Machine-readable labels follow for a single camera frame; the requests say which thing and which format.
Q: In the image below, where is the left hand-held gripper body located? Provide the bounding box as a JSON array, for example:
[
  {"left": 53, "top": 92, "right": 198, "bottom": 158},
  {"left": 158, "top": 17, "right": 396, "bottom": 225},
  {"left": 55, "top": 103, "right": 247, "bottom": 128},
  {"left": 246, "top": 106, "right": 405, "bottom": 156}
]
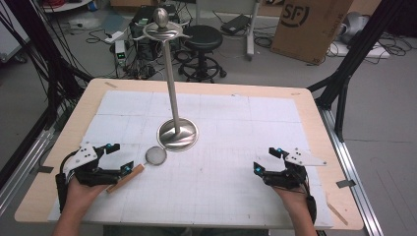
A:
[{"left": 60, "top": 142, "right": 121, "bottom": 188}]

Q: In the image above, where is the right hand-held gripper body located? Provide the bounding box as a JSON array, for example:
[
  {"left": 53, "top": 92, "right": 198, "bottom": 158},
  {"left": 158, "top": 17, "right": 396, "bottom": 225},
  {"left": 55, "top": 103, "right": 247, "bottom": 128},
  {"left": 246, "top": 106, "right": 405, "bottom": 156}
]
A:
[{"left": 262, "top": 147, "right": 328, "bottom": 191}]

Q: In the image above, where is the mesh strainer with wooden handle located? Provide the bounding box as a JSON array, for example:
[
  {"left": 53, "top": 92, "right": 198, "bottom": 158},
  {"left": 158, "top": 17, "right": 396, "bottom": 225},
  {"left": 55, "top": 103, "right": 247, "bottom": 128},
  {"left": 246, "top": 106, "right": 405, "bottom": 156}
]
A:
[{"left": 105, "top": 146, "right": 168, "bottom": 195}]

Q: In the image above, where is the silver metal stand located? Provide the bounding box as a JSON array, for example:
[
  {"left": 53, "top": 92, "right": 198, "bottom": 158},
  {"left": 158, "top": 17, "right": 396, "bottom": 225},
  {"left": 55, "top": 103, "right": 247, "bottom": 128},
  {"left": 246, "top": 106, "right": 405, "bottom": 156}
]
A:
[{"left": 133, "top": 7, "right": 200, "bottom": 153}]

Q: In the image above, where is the person's right hand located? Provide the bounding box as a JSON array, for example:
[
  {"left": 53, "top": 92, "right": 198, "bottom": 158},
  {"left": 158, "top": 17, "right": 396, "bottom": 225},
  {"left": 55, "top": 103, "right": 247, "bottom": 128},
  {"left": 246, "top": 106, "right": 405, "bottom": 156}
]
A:
[{"left": 272, "top": 185, "right": 312, "bottom": 214}]

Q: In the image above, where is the person's left hand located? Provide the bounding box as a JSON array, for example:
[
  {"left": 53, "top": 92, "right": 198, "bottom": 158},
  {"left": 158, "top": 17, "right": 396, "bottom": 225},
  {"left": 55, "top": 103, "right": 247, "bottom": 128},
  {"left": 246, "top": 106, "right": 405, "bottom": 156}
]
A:
[{"left": 63, "top": 176, "right": 110, "bottom": 220}]

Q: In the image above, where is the white grid mat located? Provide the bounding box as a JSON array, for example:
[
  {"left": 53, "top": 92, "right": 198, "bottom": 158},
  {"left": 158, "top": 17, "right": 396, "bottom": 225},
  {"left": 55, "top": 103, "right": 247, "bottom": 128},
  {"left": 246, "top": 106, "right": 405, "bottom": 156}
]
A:
[{"left": 47, "top": 89, "right": 334, "bottom": 230}]

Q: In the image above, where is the thin wooden stick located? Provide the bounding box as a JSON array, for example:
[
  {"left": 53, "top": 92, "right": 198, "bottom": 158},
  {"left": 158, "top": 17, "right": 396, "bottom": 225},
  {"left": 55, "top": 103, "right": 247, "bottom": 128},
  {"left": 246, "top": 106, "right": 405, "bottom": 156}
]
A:
[{"left": 326, "top": 201, "right": 350, "bottom": 227}]

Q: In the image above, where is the white device with green light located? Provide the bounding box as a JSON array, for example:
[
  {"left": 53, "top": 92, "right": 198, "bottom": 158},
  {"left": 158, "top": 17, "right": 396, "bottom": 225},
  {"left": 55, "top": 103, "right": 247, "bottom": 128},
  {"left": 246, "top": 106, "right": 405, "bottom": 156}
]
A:
[{"left": 113, "top": 39, "right": 129, "bottom": 68}]

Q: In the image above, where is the white power strip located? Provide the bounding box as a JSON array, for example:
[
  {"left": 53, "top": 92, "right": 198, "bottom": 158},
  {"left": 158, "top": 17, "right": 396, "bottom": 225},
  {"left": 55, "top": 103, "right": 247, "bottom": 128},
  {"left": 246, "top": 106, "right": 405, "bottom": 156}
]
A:
[{"left": 103, "top": 30, "right": 125, "bottom": 44}]

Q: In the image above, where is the black computer case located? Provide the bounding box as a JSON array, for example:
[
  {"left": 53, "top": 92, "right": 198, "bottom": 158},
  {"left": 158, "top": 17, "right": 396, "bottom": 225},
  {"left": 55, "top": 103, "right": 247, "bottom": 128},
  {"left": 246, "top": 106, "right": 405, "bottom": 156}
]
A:
[{"left": 129, "top": 4, "right": 181, "bottom": 62}]

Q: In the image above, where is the white metal floor stand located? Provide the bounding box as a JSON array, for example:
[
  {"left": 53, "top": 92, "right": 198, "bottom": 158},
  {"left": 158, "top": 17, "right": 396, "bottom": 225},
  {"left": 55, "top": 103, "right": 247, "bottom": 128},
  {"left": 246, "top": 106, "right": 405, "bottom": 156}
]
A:
[{"left": 245, "top": 0, "right": 262, "bottom": 62}]

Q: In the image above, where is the large cardboard box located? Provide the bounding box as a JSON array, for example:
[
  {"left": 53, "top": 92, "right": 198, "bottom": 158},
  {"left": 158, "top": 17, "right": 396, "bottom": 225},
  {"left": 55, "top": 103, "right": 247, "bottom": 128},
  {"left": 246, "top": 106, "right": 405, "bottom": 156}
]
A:
[{"left": 269, "top": 0, "right": 355, "bottom": 65}]

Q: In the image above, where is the black flat laptop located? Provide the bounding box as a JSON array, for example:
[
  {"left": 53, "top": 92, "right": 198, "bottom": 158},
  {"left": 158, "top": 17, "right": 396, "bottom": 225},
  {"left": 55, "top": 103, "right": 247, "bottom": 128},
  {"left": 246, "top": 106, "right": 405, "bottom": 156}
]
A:
[{"left": 220, "top": 13, "right": 252, "bottom": 35}]

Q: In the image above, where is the black round stool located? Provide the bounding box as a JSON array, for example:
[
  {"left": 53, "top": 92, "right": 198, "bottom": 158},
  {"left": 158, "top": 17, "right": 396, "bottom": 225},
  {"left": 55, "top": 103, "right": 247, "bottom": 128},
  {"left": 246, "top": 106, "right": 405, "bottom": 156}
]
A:
[{"left": 177, "top": 25, "right": 228, "bottom": 84}]

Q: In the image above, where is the brown cardboard sheet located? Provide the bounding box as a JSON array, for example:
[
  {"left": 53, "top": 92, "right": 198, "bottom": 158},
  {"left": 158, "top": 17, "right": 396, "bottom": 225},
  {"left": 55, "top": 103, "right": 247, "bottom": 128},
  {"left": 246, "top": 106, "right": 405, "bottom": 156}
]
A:
[{"left": 109, "top": 0, "right": 158, "bottom": 8}]

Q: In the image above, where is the white round table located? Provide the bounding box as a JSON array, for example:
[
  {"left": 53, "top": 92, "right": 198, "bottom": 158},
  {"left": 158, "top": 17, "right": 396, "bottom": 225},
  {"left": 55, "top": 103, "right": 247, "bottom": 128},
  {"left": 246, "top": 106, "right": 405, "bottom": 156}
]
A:
[{"left": 41, "top": 0, "right": 93, "bottom": 14}]

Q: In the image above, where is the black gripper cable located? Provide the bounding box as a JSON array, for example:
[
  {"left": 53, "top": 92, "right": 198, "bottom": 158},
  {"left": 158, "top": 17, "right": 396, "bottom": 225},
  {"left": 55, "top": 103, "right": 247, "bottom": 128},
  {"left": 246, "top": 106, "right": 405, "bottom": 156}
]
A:
[
  {"left": 54, "top": 151, "right": 80, "bottom": 214},
  {"left": 302, "top": 175, "right": 319, "bottom": 225}
]

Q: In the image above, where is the aluminium rail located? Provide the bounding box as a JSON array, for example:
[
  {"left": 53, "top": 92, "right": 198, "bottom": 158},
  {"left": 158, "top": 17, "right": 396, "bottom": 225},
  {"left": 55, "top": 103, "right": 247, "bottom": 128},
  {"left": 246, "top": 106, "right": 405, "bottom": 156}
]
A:
[
  {"left": 318, "top": 107, "right": 386, "bottom": 236},
  {"left": 0, "top": 127, "right": 56, "bottom": 215}
]

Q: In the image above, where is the black frame strut with cables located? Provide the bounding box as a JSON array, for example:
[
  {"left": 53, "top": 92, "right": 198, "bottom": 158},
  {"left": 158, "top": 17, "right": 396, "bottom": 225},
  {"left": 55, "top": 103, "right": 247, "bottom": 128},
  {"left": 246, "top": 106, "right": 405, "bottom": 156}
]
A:
[{"left": 3, "top": 0, "right": 94, "bottom": 131}]

